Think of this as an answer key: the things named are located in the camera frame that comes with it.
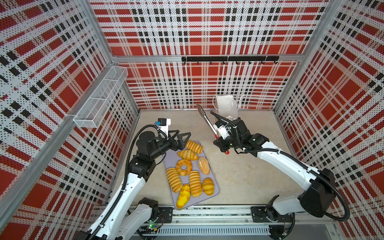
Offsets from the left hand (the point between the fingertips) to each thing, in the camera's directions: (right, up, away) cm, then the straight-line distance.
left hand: (184, 135), depth 69 cm
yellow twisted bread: (-1, -33, +7) cm, 33 cm away
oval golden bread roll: (0, -14, +21) cm, 25 cm away
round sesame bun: (+10, -19, +17) cm, 27 cm away
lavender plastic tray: (-11, -17, +23) cm, 31 cm away
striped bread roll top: (+3, -9, +26) cm, 28 cm away
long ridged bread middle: (+5, -29, +10) cm, 32 cm away
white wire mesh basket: (-59, +13, +22) cm, 65 cm away
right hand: (+16, -5, +8) cm, 18 cm away
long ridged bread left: (-7, -26, +13) cm, 30 cm away
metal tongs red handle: (+13, +5, +6) cm, 15 cm away
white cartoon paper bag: (+25, +17, +27) cm, 40 cm away
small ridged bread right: (+12, -29, +11) cm, 33 cm away
